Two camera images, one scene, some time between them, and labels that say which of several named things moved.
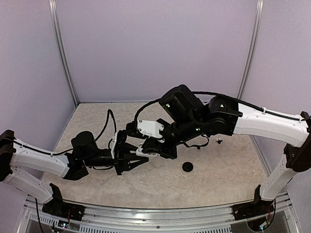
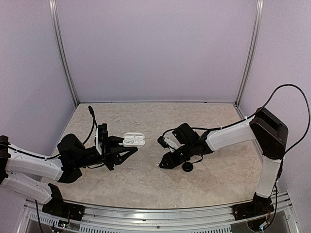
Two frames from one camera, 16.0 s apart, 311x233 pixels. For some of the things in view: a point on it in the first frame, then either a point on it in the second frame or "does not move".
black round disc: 187,166 does not move
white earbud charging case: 140,152 to 134,139
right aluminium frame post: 251,47 does not move
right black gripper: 170,152 to 171,162
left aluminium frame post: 55,16 does not move
